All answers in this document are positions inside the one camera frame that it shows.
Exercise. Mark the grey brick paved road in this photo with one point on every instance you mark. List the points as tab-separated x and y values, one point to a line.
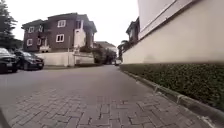
86	96

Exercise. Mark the white compound wall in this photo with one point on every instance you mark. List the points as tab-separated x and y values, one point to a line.
56	58

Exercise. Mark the brown brick house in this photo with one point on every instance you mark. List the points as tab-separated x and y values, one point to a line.
58	33

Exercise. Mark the cream boundary wall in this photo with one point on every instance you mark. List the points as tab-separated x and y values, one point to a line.
180	43

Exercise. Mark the dark house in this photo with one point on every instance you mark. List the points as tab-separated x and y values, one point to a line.
133	31

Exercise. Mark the low green hedge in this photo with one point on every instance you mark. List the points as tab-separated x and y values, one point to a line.
186	80

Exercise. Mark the white vehicle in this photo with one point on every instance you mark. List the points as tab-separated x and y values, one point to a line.
117	62

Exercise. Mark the dark green bushes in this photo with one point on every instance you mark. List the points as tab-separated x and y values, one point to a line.
102	55

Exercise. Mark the distant house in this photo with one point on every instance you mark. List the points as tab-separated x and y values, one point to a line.
106	46

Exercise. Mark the dark car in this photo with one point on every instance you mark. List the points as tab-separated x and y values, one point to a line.
6	60

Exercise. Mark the tall dark tree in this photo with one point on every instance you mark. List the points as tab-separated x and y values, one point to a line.
6	26

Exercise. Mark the white building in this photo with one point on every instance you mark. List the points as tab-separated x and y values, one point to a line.
151	11

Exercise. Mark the black car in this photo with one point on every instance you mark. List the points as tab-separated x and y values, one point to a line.
30	61

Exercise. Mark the grey concrete kerb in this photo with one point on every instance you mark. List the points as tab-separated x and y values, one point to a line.
173	96

